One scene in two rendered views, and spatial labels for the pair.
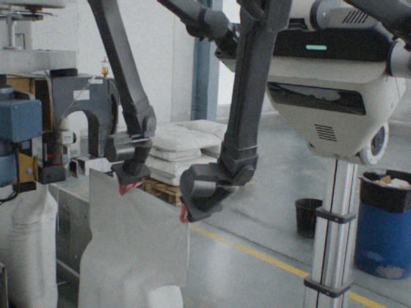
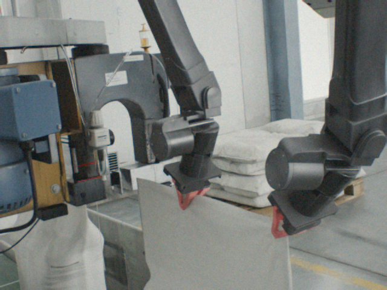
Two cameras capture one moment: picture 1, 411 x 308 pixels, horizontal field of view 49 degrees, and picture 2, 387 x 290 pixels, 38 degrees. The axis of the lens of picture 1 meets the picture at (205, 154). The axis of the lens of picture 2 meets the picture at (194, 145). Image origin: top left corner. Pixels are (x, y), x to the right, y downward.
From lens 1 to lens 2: 0.21 m
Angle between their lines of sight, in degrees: 10
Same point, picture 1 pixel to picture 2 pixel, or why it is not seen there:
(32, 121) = (45, 110)
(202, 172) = (299, 149)
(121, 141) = (173, 126)
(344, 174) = not seen: outside the picture
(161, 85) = (228, 84)
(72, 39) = (113, 39)
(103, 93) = (146, 74)
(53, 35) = not seen: hidden behind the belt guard
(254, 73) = not seen: outside the picture
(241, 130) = (357, 68)
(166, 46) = (230, 34)
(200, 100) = (280, 96)
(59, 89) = (86, 73)
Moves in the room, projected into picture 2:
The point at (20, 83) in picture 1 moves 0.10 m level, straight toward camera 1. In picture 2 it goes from (32, 69) to (30, 70)
